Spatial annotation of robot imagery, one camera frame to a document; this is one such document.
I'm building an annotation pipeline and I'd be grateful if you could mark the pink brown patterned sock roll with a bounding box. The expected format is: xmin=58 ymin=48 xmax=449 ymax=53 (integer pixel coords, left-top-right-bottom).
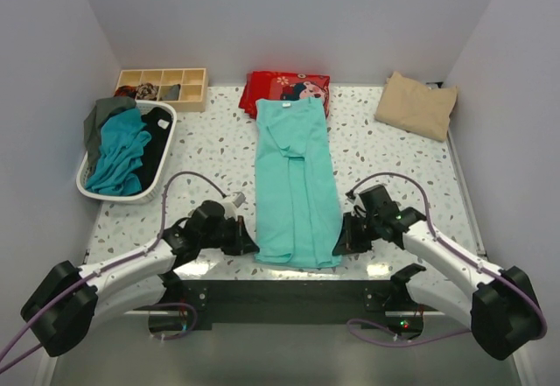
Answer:
xmin=136 ymin=82 xmax=159 ymax=101

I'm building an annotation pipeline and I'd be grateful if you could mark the wooden compartment organizer box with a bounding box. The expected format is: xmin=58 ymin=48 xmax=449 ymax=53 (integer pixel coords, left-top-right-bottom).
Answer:
xmin=114 ymin=68 xmax=208 ymax=113

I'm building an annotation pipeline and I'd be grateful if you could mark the black garment with label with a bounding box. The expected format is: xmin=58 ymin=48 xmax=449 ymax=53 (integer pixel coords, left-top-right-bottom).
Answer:
xmin=134 ymin=107 xmax=173 ymax=191

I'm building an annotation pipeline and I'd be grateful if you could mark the red folded cartoon blanket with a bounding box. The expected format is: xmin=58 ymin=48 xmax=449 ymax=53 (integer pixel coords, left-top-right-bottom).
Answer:
xmin=239 ymin=71 xmax=330 ymax=119

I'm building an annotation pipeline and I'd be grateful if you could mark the mint green t shirt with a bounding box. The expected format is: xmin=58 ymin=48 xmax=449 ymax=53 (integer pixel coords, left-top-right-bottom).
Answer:
xmin=255 ymin=98 xmax=342 ymax=269

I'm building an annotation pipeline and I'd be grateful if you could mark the aluminium frame rail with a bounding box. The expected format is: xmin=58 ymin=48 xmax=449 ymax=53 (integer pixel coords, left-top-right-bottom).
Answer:
xmin=437 ymin=140 xmax=539 ymax=386

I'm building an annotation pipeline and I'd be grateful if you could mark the grey sock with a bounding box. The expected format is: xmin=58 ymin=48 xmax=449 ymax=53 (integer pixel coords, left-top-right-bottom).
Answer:
xmin=160 ymin=84 xmax=181 ymax=102

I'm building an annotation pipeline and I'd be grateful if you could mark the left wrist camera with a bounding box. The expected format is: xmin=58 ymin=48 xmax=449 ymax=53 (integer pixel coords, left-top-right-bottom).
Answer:
xmin=220 ymin=192 xmax=246 ymax=219

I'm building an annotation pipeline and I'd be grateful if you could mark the teal t shirt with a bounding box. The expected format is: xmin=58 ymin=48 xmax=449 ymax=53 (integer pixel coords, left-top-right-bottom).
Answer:
xmin=85 ymin=108 xmax=151 ymax=196

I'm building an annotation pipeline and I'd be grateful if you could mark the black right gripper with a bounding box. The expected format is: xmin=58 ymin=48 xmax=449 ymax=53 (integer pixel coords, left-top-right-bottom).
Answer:
xmin=332 ymin=212 xmax=380 ymax=256

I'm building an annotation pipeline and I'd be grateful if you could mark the dark grey t shirt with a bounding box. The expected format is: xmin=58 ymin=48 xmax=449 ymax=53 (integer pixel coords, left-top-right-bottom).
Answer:
xmin=83 ymin=96 xmax=137 ymax=173

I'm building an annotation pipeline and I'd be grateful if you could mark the white plastic laundry basket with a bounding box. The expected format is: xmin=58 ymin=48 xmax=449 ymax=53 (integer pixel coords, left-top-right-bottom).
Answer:
xmin=76 ymin=100 xmax=178 ymax=205

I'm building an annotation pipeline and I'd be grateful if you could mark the red black patterned sock roll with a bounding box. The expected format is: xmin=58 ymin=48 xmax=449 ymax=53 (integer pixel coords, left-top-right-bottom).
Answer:
xmin=114 ymin=85 xmax=137 ymax=99

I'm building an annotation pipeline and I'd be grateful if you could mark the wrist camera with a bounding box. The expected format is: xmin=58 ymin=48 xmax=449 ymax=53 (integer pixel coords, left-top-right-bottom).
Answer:
xmin=220 ymin=192 xmax=246 ymax=219
xmin=345 ymin=191 xmax=367 ymax=216

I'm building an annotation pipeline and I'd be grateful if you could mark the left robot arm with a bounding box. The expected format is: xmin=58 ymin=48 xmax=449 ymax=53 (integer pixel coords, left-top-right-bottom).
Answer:
xmin=20 ymin=200 xmax=259 ymax=357

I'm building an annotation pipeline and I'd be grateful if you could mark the beige folded t shirt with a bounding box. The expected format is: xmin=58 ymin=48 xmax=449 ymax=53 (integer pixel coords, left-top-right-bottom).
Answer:
xmin=374 ymin=71 xmax=458 ymax=142

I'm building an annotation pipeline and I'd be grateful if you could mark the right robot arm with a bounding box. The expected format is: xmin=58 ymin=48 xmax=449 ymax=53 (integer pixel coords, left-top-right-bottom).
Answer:
xmin=332 ymin=185 xmax=547 ymax=361

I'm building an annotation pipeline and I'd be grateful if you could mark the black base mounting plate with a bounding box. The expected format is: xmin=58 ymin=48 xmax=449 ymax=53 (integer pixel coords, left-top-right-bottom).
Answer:
xmin=130 ymin=278 xmax=442 ymax=340

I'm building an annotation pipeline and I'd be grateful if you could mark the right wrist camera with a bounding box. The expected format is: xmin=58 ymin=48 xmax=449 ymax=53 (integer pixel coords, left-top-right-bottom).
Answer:
xmin=345 ymin=191 xmax=367 ymax=216

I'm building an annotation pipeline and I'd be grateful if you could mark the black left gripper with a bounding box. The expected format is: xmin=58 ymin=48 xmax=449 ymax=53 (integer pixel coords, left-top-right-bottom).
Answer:
xmin=199 ymin=215 xmax=258 ymax=256

